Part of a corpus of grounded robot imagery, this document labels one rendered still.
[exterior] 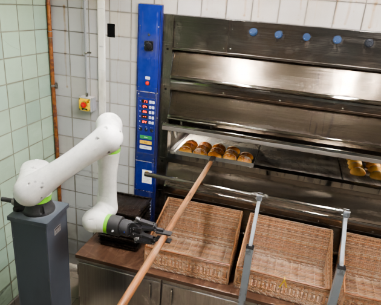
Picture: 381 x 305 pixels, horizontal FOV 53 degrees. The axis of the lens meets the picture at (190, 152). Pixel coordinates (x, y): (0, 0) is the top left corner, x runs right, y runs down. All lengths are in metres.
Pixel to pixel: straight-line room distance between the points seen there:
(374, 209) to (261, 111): 0.95
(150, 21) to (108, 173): 1.11
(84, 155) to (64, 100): 1.39
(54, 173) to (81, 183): 1.48
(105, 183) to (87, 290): 1.17
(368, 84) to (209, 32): 0.99
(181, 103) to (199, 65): 0.29
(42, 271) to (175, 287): 0.87
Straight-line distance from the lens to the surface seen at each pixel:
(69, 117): 3.00
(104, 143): 1.60
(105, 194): 1.90
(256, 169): 2.62
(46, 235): 1.94
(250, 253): 2.21
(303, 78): 2.45
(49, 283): 2.11
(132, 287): 1.49
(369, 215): 2.75
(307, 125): 2.50
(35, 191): 1.71
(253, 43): 2.46
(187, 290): 2.54
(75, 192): 3.22
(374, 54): 2.47
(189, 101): 2.59
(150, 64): 2.59
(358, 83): 2.48
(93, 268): 2.74
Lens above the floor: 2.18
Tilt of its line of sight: 21 degrees down
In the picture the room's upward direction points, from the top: 4 degrees clockwise
